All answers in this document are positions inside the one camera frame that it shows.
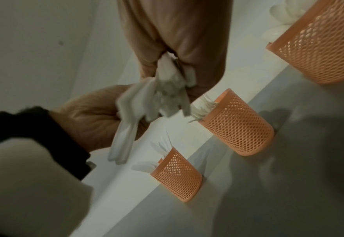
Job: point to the person's right hand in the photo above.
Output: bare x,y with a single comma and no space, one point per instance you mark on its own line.
189,27

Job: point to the white plastic knife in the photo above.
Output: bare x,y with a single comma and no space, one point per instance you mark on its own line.
131,138
119,143

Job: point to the bunch of white plastic knives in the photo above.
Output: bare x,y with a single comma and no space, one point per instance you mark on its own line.
160,148

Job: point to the bunch of white plastic cutlery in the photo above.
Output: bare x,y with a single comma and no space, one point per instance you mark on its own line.
172,88

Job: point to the person's left hand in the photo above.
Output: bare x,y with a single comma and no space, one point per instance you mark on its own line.
93,120

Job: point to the bunch of white plastic spoons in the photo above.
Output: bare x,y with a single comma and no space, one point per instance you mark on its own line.
283,11

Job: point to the white marker cube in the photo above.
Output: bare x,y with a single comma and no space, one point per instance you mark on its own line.
28,189

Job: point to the bunch of white plastic forks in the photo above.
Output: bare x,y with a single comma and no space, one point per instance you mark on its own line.
202,108

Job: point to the orange mesh cup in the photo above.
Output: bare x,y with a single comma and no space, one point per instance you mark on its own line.
324,46
242,132
180,180

